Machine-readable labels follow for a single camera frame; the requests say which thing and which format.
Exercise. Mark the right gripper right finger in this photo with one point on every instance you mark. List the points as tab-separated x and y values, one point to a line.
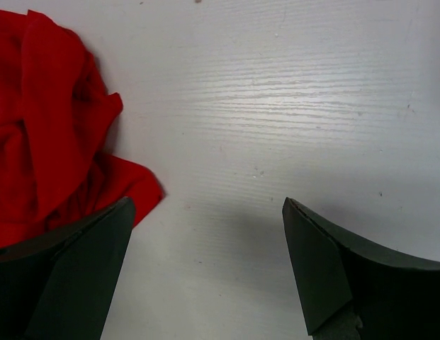
352	288

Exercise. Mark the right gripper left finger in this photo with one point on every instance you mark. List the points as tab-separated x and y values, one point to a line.
60	284

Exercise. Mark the red t shirt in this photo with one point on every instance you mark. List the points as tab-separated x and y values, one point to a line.
55	113

